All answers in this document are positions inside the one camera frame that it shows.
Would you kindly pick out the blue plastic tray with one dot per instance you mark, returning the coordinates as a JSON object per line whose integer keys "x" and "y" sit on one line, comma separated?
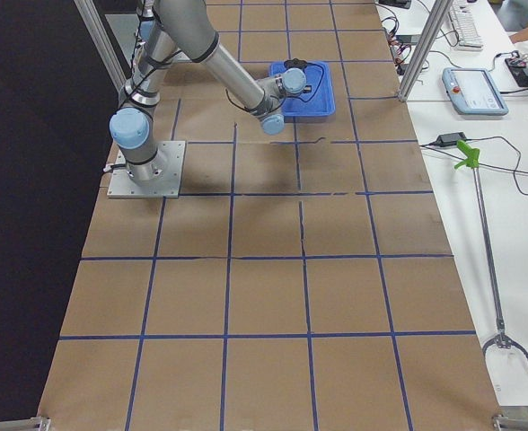
{"x": 308, "y": 89}

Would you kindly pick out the brown paper table cover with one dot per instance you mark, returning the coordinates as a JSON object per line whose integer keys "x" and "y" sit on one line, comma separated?
{"x": 301, "y": 281}

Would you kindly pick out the black power adapter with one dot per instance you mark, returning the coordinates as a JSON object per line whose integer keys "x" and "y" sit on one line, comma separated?
{"x": 449, "y": 139}

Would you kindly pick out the teach pendant tablet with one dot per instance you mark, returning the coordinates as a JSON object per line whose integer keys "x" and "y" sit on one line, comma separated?
{"x": 472, "y": 91}

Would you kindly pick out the white keyboard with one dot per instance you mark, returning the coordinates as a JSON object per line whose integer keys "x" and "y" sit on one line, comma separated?
{"x": 461, "y": 18}

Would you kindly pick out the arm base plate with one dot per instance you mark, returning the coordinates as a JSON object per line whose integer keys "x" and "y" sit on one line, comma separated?
{"x": 160, "y": 178}

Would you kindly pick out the aluminium frame post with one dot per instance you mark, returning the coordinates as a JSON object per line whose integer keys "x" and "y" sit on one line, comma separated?
{"x": 418, "y": 57}

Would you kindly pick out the green handled reacher grabber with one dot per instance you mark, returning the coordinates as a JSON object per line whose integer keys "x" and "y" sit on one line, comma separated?
{"x": 500, "y": 339}

